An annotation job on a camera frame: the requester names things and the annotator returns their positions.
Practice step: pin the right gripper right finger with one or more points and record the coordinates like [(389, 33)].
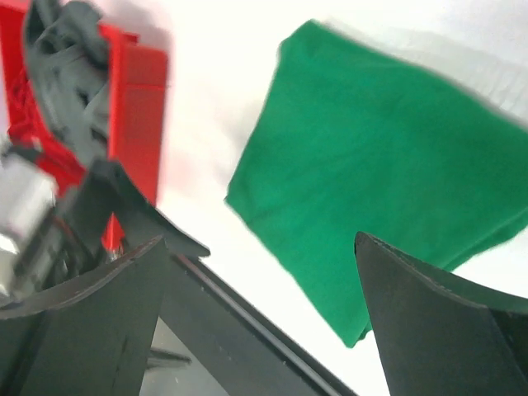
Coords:
[(438, 333)]

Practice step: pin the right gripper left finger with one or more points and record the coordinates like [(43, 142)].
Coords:
[(90, 335)]

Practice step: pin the green t shirt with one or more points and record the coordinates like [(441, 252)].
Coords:
[(353, 140)]

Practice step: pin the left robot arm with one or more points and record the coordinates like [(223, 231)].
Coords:
[(47, 239)]

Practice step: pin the red plastic bin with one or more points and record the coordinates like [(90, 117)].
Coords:
[(138, 75)]

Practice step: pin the grey t shirt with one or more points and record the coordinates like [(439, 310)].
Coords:
[(67, 62)]

